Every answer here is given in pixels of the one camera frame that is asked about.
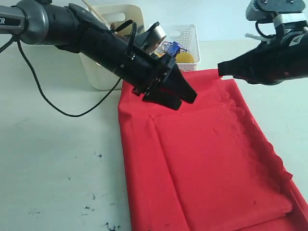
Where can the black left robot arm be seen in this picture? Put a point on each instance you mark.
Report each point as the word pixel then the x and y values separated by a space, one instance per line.
pixel 70 28

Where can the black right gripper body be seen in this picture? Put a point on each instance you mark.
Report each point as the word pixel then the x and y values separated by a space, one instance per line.
pixel 273 64

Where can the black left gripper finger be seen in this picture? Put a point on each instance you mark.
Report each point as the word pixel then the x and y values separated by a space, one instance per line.
pixel 163 98
pixel 176 85

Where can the cream plastic bin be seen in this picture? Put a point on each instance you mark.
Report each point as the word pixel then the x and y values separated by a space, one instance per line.
pixel 99 77

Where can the yellow lemon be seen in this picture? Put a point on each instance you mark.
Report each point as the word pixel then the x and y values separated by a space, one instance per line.
pixel 184 58

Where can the red tablecloth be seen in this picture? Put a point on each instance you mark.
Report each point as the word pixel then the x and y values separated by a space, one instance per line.
pixel 205 167

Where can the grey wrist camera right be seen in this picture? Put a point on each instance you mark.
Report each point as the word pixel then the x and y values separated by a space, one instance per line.
pixel 286 15

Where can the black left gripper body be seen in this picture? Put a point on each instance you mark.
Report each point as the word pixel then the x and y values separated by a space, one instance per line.
pixel 145 72

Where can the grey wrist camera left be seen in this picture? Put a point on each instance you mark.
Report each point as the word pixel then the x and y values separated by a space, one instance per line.
pixel 151 39

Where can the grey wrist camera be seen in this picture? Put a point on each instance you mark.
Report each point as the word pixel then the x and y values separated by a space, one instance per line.
pixel 286 15
pixel 151 39

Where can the white perforated basket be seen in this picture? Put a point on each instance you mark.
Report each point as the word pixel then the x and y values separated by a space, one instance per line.
pixel 186 36

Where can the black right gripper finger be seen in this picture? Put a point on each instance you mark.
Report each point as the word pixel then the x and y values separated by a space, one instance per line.
pixel 240 67

